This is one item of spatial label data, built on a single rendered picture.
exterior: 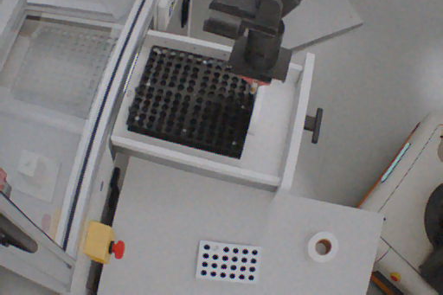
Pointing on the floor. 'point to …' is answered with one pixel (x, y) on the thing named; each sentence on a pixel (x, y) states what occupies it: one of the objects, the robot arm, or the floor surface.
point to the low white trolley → (109, 285)
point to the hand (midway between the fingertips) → (255, 80)
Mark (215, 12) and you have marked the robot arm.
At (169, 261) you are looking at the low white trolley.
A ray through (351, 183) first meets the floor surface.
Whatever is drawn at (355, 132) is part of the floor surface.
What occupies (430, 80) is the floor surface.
